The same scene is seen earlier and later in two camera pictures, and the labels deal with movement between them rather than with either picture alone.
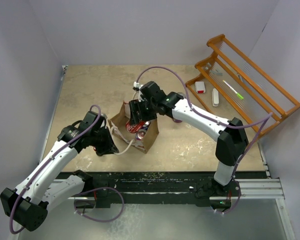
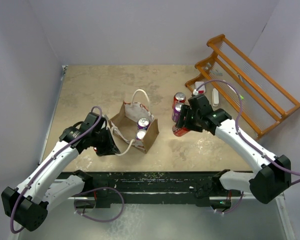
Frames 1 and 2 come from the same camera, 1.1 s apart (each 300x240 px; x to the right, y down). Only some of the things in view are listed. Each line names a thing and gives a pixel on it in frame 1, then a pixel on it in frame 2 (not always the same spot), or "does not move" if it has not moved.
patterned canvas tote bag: [118, 122] does not move
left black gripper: [109, 147] does not move
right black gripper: [136, 105] → [185, 111]
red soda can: [134, 129] → [179, 131]
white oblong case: [215, 97] does not move
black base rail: [104, 187] does not move
